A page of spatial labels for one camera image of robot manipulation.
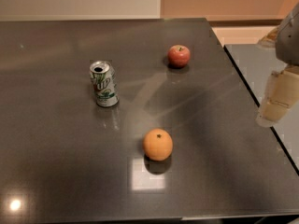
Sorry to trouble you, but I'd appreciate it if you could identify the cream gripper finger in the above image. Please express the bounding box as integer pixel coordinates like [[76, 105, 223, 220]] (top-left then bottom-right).
[[258, 27, 278, 48], [256, 64, 299, 127]]

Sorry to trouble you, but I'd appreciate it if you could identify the grey side table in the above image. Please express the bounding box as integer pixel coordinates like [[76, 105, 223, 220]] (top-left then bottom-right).
[[224, 44, 299, 172]]

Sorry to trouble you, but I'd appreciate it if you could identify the orange fruit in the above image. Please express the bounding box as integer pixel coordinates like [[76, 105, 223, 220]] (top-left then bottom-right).
[[142, 129, 173, 161]]

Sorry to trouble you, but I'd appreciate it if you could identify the red apple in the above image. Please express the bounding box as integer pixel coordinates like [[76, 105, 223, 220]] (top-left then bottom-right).
[[167, 45, 191, 68]]

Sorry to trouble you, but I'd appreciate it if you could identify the green white 7up can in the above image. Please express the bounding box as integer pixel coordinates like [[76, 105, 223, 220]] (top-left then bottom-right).
[[90, 61, 119, 107]]

